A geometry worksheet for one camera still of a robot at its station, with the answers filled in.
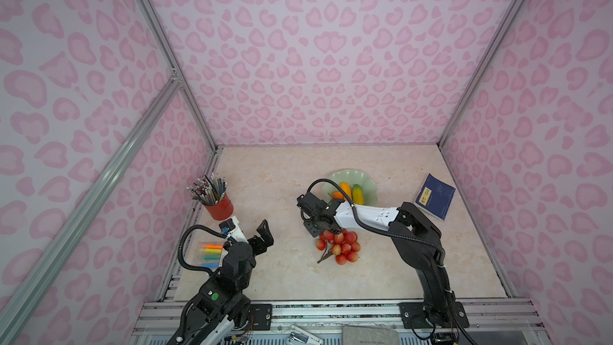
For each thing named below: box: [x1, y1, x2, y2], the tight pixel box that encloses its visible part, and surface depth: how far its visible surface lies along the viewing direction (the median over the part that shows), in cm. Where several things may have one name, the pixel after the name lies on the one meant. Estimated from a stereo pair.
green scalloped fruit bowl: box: [322, 168, 378, 207], surface depth 105 cm
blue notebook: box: [415, 173, 456, 222], surface depth 101 cm
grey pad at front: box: [341, 325, 400, 345], surface depth 69 cm
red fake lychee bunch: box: [316, 228, 361, 266], surface depth 86 cm
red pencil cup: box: [203, 191, 234, 222], surface depth 94 cm
